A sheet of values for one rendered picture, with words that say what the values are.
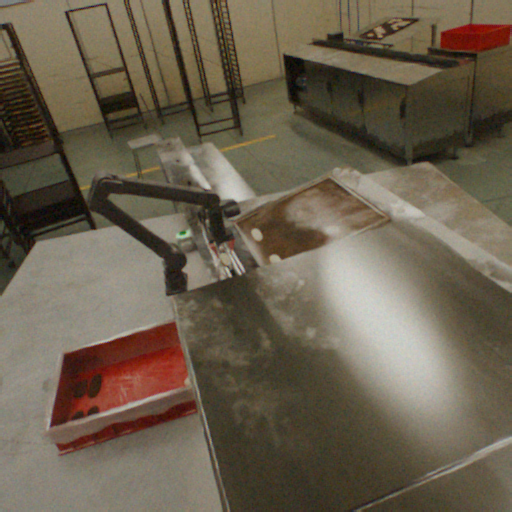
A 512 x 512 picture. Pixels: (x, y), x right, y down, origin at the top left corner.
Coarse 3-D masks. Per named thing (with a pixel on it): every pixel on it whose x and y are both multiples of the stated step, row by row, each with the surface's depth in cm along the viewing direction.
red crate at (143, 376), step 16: (160, 352) 145; (176, 352) 144; (96, 368) 144; (112, 368) 143; (128, 368) 142; (144, 368) 140; (160, 368) 139; (176, 368) 138; (112, 384) 137; (128, 384) 136; (144, 384) 135; (160, 384) 133; (176, 384) 132; (80, 400) 134; (96, 400) 133; (112, 400) 131; (128, 400) 130; (160, 416) 120; (176, 416) 121; (96, 432) 118; (112, 432) 119; (128, 432) 120; (64, 448) 118; (80, 448) 118
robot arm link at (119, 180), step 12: (108, 180) 142; (120, 180) 146; (132, 180) 149; (144, 180) 152; (108, 192) 144; (120, 192) 145; (132, 192) 150; (144, 192) 152; (156, 192) 154; (168, 192) 155; (180, 192) 157; (192, 192) 159; (204, 192) 161; (204, 204) 162
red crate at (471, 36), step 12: (468, 24) 437; (480, 24) 426; (492, 24) 415; (444, 36) 427; (456, 36) 414; (468, 36) 402; (480, 36) 391; (492, 36) 395; (504, 36) 399; (468, 48) 406; (480, 48) 396
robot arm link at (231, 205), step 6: (216, 198) 163; (210, 204) 163; (216, 204) 164; (222, 204) 167; (228, 204) 168; (234, 204) 169; (210, 210) 166; (216, 210) 165; (228, 210) 169; (234, 210) 169; (240, 210) 170; (228, 216) 170
